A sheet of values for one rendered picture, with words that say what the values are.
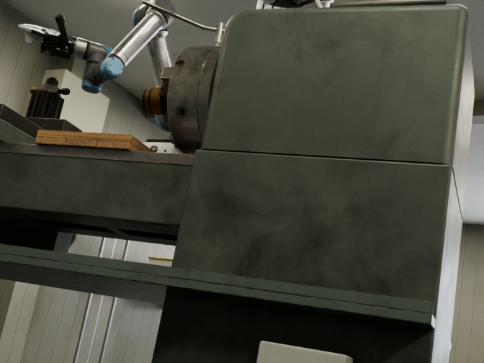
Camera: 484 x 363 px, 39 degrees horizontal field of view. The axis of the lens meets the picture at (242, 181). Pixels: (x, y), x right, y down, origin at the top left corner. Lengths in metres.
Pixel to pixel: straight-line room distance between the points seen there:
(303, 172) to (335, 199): 0.10
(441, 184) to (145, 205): 0.72
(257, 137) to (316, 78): 0.20
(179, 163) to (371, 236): 0.54
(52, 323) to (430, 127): 5.98
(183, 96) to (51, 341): 5.58
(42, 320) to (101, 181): 5.30
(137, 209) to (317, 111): 0.52
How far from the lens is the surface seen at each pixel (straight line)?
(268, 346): 1.40
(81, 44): 2.73
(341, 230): 1.48
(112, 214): 1.77
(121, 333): 8.07
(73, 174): 1.87
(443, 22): 1.64
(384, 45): 1.63
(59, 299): 7.19
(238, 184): 1.58
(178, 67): 1.86
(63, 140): 1.91
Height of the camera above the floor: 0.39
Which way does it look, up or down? 15 degrees up
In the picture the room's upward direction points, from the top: 11 degrees clockwise
